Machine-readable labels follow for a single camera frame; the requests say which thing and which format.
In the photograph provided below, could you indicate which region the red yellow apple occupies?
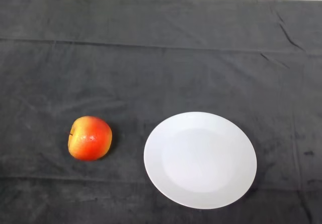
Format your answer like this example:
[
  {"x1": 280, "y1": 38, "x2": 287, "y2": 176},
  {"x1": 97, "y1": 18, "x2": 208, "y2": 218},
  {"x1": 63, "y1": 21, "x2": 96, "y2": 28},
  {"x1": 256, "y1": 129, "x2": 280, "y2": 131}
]
[{"x1": 67, "y1": 116, "x2": 113, "y2": 162}]

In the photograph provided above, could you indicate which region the white round plate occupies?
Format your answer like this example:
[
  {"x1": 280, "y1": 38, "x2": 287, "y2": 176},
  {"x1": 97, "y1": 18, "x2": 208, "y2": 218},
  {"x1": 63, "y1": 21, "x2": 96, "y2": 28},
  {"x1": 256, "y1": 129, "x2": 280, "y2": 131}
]
[{"x1": 143, "y1": 111, "x2": 258, "y2": 210}]

